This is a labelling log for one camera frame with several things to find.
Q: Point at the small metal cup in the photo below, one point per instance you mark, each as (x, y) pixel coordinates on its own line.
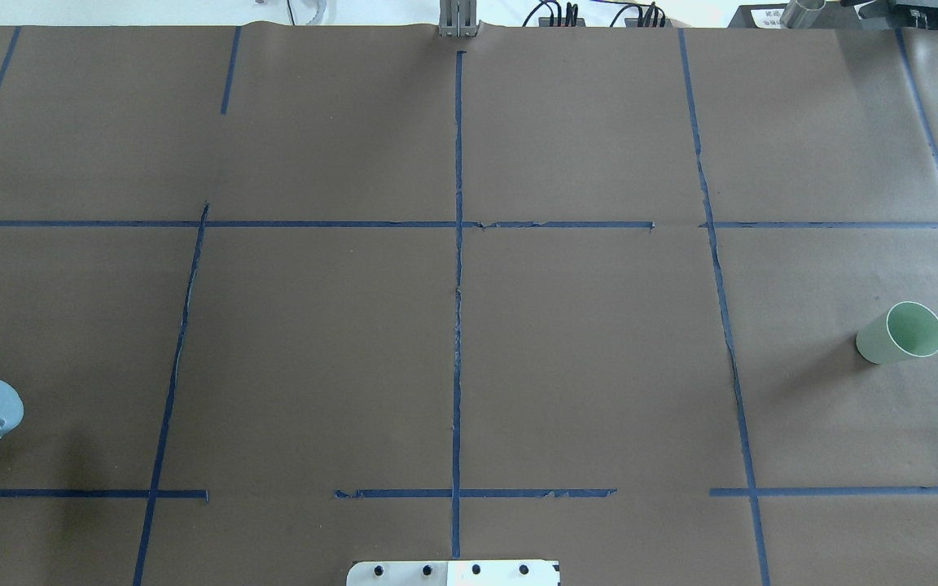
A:
(801, 14)

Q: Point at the green plastic cup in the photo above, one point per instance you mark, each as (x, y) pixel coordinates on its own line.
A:
(906, 331)

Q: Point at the aluminium frame post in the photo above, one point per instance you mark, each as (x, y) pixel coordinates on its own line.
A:
(458, 18)

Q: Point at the white camera mast pillar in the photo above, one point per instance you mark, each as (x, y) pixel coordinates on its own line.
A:
(456, 572)

